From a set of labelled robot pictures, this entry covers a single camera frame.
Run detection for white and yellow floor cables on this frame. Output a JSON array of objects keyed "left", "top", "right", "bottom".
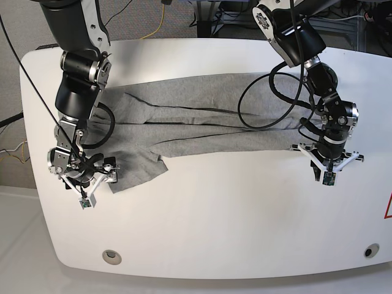
[{"left": 0, "top": 140, "right": 30, "bottom": 165}]

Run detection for right table cable grommet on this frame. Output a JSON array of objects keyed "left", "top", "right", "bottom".
[{"left": 364, "top": 243, "right": 380, "bottom": 259}]

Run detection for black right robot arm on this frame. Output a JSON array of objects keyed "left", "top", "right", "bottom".
[{"left": 39, "top": 0, "right": 118, "bottom": 209}]

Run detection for black rod at left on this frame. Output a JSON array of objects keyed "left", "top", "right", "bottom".
[{"left": 0, "top": 112, "right": 24, "bottom": 128}]

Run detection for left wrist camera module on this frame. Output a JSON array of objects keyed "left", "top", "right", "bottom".
[{"left": 322, "top": 171, "right": 337, "bottom": 186}]

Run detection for table cable grommet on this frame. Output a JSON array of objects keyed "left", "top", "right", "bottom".
[
  {"left": 364, "top": 243, "right": 380, "bottom": 259},
  {"left": 102, "top": 250, "right": 122, "bottom": 265}
]

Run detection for aluminium frame rail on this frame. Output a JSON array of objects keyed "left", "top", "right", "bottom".
[{"left": 214, "top": 15, "right": 367, "bottom": 50}]

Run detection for grey T-shirt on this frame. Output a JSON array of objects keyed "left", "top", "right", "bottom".
[{"left": 97, "top": 73, "right": 311, "bottom": 193}]

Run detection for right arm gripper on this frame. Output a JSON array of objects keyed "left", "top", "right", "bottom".
[{"left": 59, "top": 157, "right": 118, "bottom": 199}]

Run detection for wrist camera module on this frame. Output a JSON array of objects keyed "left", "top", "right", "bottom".
[
  {"left": 322, "top": 171, "right": 337, "bottom": 186},
  {"left": 78, "top": 196, "right": 96, "bottom": 209}
]

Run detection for black table leg post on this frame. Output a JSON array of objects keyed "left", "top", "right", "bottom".
[{"left": 192, "top": 1, "right": 213, "bottom": 38}]

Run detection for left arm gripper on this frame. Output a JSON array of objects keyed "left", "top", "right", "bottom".
[{"left": 290, "top": 136, "right": 364, "bottom": 181}]

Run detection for black bar behind table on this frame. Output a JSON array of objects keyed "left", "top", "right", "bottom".
[{"left": 36, "top": 43, "right": 59, "bottom": 50}]

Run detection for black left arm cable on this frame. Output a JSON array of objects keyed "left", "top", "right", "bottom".
[{"left": 82, "top": 102, "right": 116, "bottom": 149}]

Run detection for red triangle warning sticker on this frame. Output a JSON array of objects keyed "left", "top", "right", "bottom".
[{"left": 384, "top": 195, "right": 392, "bottom": 219}]

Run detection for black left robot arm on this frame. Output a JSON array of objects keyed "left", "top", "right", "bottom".
[{"left": 252, "top": 1, "right": 364, "bottom": 186}]

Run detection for left table cable grommet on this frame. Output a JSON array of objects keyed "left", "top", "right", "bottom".
[{"left": 102, "top": 250, "right": 122, "bottom": 265}]

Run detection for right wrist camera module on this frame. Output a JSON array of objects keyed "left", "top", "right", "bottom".
[{"left": 78, "top": 196, "right": 96, "bottom": 209}]

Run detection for yellow cable on floor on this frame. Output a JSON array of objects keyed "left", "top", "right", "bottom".
[{"left": 140, "top": 5, "right": 165, "bottom": 40}]

